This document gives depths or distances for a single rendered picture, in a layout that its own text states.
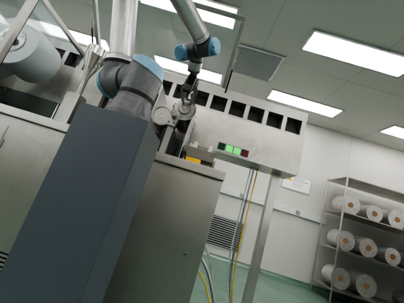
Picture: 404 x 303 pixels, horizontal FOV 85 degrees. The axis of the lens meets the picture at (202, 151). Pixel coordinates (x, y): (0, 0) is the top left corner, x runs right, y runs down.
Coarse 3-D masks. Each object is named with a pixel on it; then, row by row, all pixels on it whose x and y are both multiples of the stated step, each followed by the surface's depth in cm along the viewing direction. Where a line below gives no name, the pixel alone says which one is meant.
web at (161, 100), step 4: (160, 92) 138; (164, 92) 148; (160, 96) 140; (164, 96) 150; (156, 100) 137; (160, 100) 143; (164, 100) 153; (156, 104) 138; (160, 104) 146; (164, 104) 156; (192, 120) 142; (156, 124) 136; (160, 124) 133; (164, 124) 134; (192, 124) 149; (156, 128) 148; (160, 128) 141; (192, 128) 157; (160, 132) 151
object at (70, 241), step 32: (96, 128) 60; (128, 128) 60; (64, 160) 57; (96, 160) 58; (128, 160) 58; (64, 192) 56; (96, 192) 56; (128, 192) 61; (32, 224) 54; (64, 224) 54; (96, 224) 54; (128, 224) 70; (32, 256) 52; (64, 256) 52; (96, 256) 52; (0, 288) 50; (32, 288) 50; (64, 288) 51; (96, 288) 59
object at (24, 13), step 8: (32, 0) 123; (24, 8) 121; (32, 8) 124; (48, 8) 134; (16, 16) 120; (24, 16) 121; (56, 16) 141; (16, 24) 119; (64, 24) 150; (8, 32) 117; (16, 32) 120; (8, 40) 117; (72, 40) 161; (0, 48) 115; (8, 48) 118; (80, 48) 171; (0, 56) 115
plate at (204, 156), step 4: (188, 148) 127; (192, 148) 127; (196, 148) 127; (188, 152) 126; (192, 152) 126; (196, 152) 127; (200, 152) 127; (204, 152) 127; (208, 152) 127; (192, 156) 126; (196, 156) 126; (200, 156) 126; (204, 156) 126; (208, 156) 126; (212, 156) 126; (204, 160) 126; (208, 160) 126; (212, 160) 126
